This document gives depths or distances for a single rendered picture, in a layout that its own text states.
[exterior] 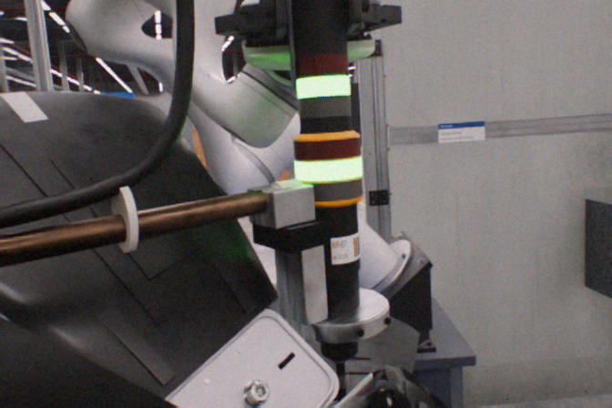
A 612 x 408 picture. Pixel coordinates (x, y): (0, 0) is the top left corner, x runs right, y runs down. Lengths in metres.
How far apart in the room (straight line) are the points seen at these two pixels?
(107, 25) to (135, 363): 0.68
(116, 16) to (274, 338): 0.69
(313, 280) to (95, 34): 0.66
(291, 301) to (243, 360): 0.05
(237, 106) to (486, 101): 1.84
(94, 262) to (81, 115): 0.13
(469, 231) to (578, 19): 1.00
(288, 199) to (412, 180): 1.93
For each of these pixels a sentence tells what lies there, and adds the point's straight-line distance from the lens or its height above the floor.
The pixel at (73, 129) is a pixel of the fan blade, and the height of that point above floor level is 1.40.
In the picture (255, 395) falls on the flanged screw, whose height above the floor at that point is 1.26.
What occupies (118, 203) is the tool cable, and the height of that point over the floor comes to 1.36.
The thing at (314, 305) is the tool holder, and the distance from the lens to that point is 0.32.
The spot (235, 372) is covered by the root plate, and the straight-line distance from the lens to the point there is 0.30.
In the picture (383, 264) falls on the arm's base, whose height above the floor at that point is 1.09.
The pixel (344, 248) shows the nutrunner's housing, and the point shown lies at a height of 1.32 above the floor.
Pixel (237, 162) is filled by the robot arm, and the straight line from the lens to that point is 0.98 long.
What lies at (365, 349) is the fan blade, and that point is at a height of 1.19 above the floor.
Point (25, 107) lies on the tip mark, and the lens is 0.39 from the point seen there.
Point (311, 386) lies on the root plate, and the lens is 0.31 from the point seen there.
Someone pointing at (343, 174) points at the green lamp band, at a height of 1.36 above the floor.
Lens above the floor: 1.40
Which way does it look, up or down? 7 degrees down
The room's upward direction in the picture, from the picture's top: 4 degrees counter-clockwise
